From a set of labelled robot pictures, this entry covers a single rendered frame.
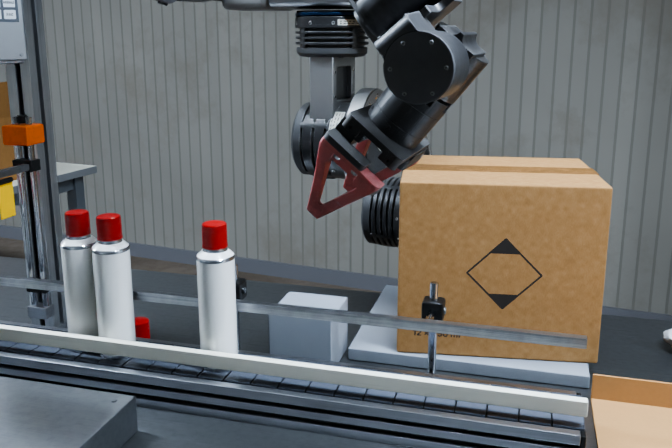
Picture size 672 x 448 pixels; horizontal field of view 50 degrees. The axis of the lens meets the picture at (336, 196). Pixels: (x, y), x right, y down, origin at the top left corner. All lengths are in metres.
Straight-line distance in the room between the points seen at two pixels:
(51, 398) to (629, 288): 2.94
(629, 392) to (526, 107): 2.46
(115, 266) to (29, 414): 0.22
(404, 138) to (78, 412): 0.54
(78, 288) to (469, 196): 0.57
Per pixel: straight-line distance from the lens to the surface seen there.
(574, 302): 1.12
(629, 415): 1.07
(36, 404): 1.00
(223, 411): 1.01
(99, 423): 0.94
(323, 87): 1.30
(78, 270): 1.08
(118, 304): 1.06
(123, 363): 1.07
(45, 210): 1.27
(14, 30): 1.23
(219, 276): 0.97
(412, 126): 0.65
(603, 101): 3.41
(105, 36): 4.42
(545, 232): 1.08
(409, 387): 0.92
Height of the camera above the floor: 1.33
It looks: 13 degrees down
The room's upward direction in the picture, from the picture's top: straight up
